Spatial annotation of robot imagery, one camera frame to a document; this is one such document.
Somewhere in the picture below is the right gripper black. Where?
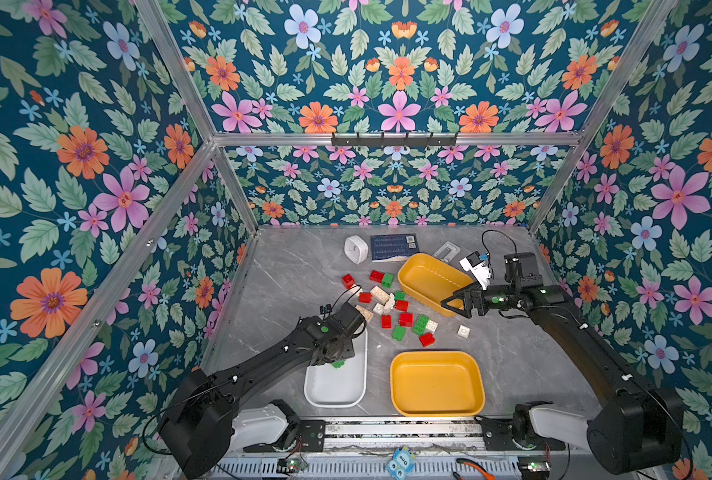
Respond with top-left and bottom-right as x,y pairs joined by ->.
441,278 -> 520,321

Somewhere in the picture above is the cream long lego brick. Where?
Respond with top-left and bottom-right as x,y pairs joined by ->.
355,305 -> 374,323

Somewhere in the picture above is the red lego brick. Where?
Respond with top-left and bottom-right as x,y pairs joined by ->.
369,270 -> 385,283
341,274 -> 355,290
419,332 -> 436,348
399,312 -> 414,328

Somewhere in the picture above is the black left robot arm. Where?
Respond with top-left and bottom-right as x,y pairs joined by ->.
158,303 -> 367,479

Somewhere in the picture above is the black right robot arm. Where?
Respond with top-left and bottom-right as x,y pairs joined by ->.
440,252 -> 686,474

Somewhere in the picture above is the white flat lego plate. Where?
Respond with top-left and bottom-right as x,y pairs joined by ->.
457,325 -> 471,338

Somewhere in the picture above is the far yellow plastic bin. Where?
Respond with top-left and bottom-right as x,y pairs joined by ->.
398,253 -> 474,317

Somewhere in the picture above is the yellow plastic bin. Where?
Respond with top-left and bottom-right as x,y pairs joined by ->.
390,350 -> 486,417
398,253 -> 474,317

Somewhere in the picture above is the white plastic bin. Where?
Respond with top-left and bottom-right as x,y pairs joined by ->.
304,333 -> 369,409

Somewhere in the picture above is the large green lego plate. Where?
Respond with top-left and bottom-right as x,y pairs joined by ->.
412,315 -> 430,336

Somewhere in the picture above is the green small lego brick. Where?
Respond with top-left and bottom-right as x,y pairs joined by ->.
392,326 -> 407,342

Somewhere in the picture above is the dark blue book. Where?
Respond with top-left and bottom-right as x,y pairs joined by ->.
370,234 -> 420,262

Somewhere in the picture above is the near yellow plastic bin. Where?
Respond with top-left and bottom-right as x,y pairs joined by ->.
390,350 -> 486,417

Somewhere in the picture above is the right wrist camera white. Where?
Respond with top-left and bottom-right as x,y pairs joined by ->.
460,251 -> 494,290

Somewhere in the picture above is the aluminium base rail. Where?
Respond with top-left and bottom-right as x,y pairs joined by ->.
235,416 -> 567,454

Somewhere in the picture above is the black hook rail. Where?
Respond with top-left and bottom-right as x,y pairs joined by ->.
330,132 -> 458,149

